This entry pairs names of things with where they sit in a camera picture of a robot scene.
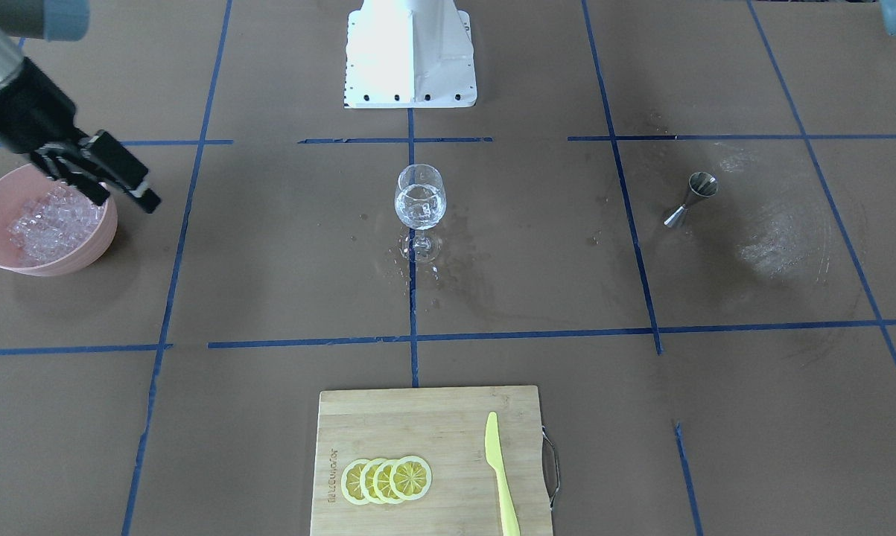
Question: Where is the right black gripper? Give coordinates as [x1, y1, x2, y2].
[0, 58, 161, 214]

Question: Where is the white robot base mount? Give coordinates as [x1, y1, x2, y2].
[343, 1, 478, 109]

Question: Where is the clear wine glass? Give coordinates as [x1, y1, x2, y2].
[394, 164, 447, 264]

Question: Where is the bamboo cutting board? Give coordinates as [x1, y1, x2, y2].
[309, 386, 553, 535]

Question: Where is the clear ice cubes pile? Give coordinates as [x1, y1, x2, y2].
[6, 185, 104, 267]

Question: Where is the yellow plastic knife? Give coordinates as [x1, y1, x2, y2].
[484, 412, 521, 535]

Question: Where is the pink bowl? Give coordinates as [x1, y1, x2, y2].
[0, 165, 118, 277]

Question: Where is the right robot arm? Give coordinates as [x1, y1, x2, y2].
[0, 1, 161, 214]

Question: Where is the steel jigger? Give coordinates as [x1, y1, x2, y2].
[663, 172, 719, 229]

